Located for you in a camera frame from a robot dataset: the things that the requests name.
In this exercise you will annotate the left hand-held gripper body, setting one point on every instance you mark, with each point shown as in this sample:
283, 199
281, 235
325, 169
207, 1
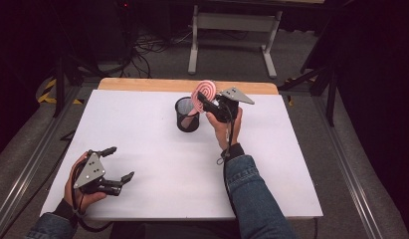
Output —
91, 172

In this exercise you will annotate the black mesh pen holder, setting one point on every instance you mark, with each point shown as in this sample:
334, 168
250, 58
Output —
185, 124

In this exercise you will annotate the yellow black floor tape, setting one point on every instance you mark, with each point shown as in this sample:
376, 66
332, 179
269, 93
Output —
47, 93
289, 99

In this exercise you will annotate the white metal table frame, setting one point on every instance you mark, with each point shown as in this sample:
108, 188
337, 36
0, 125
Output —
235, 22

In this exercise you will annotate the black metal stand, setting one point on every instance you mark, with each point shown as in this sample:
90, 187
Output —
60, 86
330, 96

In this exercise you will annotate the pink hairbrush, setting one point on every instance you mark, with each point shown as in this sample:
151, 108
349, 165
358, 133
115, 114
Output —
205, 89

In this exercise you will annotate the person's left hand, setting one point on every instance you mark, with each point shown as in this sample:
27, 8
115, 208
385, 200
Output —
84, 199

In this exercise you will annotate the wooden table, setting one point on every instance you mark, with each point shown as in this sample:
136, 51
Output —
152, 85

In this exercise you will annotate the white board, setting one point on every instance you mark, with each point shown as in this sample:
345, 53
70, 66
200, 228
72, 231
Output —
165, 179

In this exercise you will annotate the person's lap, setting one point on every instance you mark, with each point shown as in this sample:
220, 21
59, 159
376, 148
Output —
178, 230

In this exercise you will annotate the person's right hand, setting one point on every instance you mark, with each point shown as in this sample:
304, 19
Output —
222, 131

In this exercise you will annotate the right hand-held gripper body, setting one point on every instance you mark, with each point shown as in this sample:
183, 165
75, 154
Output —
227, 108

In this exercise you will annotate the aluminium floor rail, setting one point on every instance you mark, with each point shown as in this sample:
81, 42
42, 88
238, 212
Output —
348, 172
29, 166

